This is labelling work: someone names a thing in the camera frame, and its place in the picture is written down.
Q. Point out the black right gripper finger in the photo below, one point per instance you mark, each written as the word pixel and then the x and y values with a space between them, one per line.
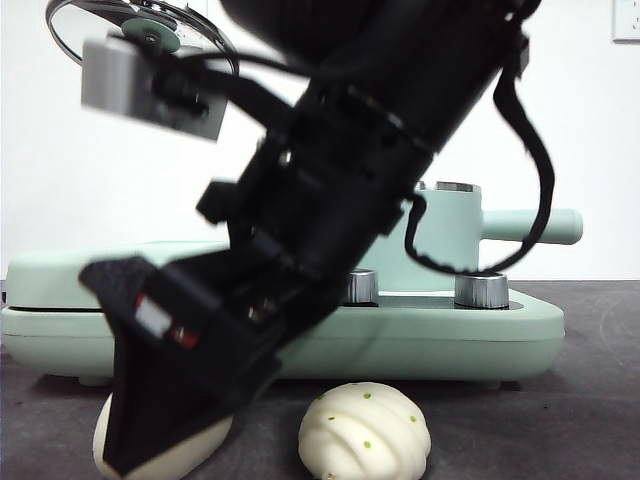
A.
pixel 165 390

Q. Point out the plain white steamed bun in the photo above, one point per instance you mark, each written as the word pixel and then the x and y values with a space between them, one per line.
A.
pixel 190 455

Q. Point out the pleated white bun green flecks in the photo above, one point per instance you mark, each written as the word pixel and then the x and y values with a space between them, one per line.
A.
pixel 365 435

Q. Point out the glass pot lid green knob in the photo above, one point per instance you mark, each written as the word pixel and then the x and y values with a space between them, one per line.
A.
pixel 150 36

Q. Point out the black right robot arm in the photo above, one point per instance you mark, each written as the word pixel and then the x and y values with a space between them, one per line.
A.
pixel 375 175

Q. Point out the mint green griddle lid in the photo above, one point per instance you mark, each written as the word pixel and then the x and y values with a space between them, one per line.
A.
pixel 50 280

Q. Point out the silver control knob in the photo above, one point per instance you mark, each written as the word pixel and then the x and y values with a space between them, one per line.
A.
pixel 365 287
pixel 481 291

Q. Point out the mint green breakfast machine base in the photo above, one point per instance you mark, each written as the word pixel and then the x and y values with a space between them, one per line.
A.
pixel 450 340

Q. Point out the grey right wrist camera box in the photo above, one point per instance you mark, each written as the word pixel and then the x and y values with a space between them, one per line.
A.
pixel 125 80

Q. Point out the white wall socket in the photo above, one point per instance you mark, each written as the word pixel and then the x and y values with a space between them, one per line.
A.
pixel 629 20

